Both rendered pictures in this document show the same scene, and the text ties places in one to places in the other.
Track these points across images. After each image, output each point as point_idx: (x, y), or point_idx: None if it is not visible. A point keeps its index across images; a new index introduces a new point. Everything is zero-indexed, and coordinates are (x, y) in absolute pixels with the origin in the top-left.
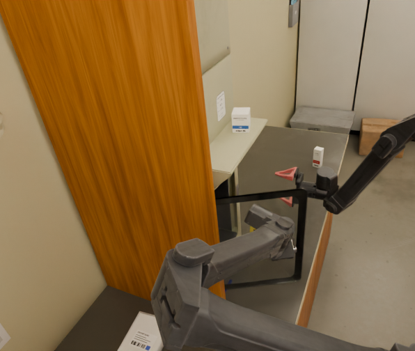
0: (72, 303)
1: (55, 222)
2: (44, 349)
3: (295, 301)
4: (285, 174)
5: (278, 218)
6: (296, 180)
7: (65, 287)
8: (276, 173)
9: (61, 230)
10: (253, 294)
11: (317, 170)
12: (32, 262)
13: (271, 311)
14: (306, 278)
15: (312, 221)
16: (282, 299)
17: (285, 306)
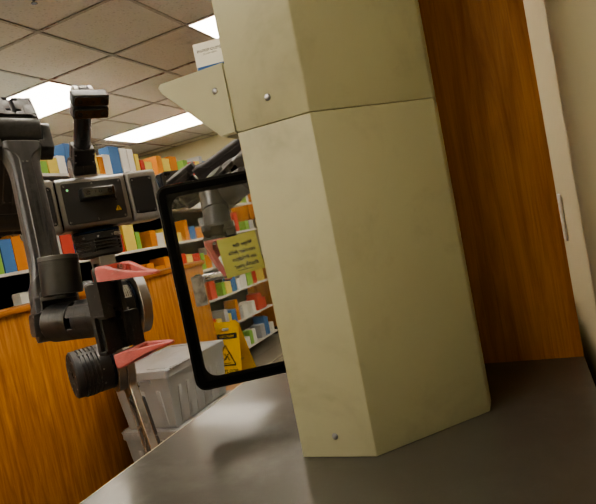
0: (588, 307)
1: (564, 148)
2: (583, 311)
3: (218, 406)
4: (136, 266)
5: (216, 171)
6: (109, 298)
7: (581, 266)
8: (156, 269)
9: (568, 169)
10: (286, 398)
11: (71, 253)
12: (564, 179)
13: (260, 392)
14: (181, 429)
15: None
16: (238, 404)
17: (236, 400)
